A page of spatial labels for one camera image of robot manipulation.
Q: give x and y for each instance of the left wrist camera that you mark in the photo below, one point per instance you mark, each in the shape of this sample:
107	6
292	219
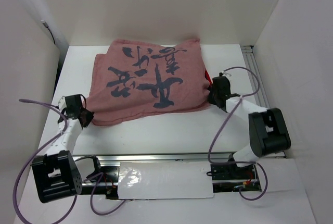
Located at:
62	103

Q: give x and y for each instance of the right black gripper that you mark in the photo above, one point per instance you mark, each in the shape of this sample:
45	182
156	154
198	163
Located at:
210	98

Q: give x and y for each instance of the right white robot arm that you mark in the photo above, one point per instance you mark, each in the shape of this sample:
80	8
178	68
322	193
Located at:
268	132

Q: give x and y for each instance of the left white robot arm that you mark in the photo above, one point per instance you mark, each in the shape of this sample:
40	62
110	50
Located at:
55	173

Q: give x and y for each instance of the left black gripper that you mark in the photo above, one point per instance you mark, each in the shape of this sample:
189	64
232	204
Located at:
89	116

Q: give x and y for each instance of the white cover plate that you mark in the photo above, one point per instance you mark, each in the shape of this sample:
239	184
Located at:
164	180

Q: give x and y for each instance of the red patterned pillowcase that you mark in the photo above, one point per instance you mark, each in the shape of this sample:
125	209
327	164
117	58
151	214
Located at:
137	79

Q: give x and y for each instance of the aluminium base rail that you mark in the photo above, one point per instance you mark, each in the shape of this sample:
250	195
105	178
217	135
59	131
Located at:
224	178

